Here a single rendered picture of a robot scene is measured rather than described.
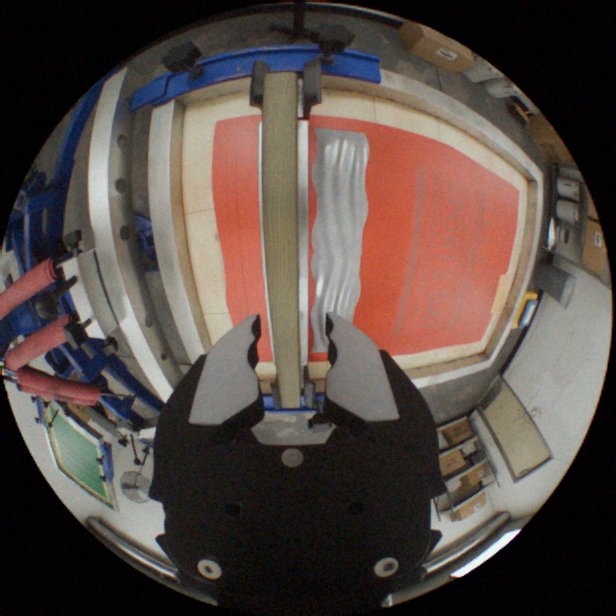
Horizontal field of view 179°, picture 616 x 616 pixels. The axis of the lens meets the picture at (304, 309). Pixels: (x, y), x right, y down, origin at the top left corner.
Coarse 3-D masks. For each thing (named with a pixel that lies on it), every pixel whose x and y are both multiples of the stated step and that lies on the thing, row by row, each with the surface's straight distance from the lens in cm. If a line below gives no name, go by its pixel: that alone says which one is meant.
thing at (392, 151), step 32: (224, 128) 31; (256, 128) 30; (352, 128) 31; (384, 128) 33; (224, 160) 30; (256, 160) 28; (384, 160) 31; (416, 160) 34; (448, 160) 38; (224, 192) 29; (256, 192) 28; (384, 192) 30; (512, 192) 55; (224, 224) 29; (256, 224) 28; (384, 224) 30; (512, 224) 55; (224, 256) 30
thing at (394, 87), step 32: (192, 96) 34; (384, 96) 35; (416, 96) 35; (448, 96) 40; (160, 128) 33; (480, 128) 43; (160, 160) 31; (512, 160) 54; (160, 192) 30; (160, 224) 30; (160, 256) 31; (192, 288) 32; (512, 288) 62; (192, 320) 32; (512, 320) 65; (192, 352) 37; (320, 384) 41; (416, 384) 49
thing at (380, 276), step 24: (240, 264) 29; (360, 264) 30; (384, 264) 31; (240, 288) 31; (312, 288) 30; (384, 288) 33; (480, 288) 49; (240, 312) 33; (264, 312) 32; (360, 312) 33; (384, 312) 35; (480, 312) 54; (264, 336) 34; (312, 336) 34; (384, 336) 38; (408, 336) 41; (432, 336) 46; (456, 336) 52; (480, 336) 61; (264, 360) 38; (312, 360) 38
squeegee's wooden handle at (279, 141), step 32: (288, 96) 20; (288, 128) 18; (288, 160) 17; (288, 192) 17; (288, 224) 17; (288, 256) 17; (288, 288) 18; (288, 320) 20; (288, 352) 22; (288, 384) 26
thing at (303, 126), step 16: (304, 128) 25; (304, 144) 24; (304, 160) 24; (304, 176) 24; (304, 192) 23; (304, 208) 23; (304, 224) 23; (304, 240) 24; (304, 256) 24; (304, 272) 24; (304, 288) 25; (304, 304) 26; (304, 320) 28; (304, 336) 29; (272, 352) 31; (304, 352) 31
